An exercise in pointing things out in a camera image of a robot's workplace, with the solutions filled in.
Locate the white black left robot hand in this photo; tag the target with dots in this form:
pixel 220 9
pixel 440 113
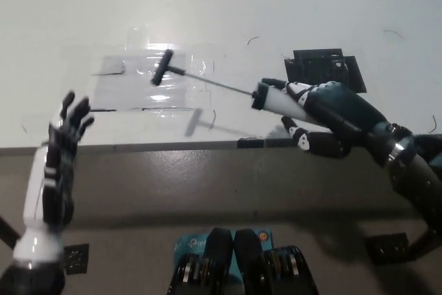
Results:
pixel 52 177

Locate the black teal right robot hand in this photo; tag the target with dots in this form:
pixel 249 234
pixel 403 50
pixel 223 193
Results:
pixel 345 112

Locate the black table foot plate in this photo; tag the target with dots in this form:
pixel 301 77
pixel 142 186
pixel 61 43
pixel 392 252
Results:
pixel 386 248
pixel 76 258

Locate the black tape patch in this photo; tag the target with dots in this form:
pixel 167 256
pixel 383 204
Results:
pixel 310 63

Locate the black table leg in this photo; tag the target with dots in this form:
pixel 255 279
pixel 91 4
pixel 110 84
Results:
pixel 8 233

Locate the teal tp-link box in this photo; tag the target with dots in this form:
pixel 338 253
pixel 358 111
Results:
pixel 188 245

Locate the clear plastic sheet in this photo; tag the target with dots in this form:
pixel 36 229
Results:
pixel 121 93

